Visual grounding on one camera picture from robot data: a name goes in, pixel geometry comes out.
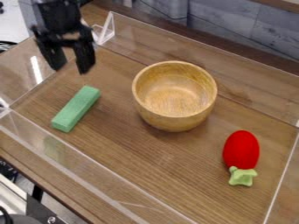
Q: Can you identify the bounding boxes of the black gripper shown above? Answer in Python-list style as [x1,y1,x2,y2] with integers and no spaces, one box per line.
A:
[31,0,96,74]

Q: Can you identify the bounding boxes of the green foam stick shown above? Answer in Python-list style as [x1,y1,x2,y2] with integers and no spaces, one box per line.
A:
[51,86,100,133]

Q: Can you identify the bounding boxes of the brown wooden bowl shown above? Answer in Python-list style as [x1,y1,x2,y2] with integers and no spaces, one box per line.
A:
[132,60,217,132]

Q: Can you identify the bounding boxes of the red plush strawberry toy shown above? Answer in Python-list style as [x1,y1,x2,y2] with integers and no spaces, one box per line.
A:
[221,130,259,186]

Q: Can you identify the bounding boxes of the grey metal post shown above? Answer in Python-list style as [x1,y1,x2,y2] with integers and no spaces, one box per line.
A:
[17,0,49,36]

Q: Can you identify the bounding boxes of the black clamp with cable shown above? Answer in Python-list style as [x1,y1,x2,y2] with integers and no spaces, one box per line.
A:
[0,204,68,224]

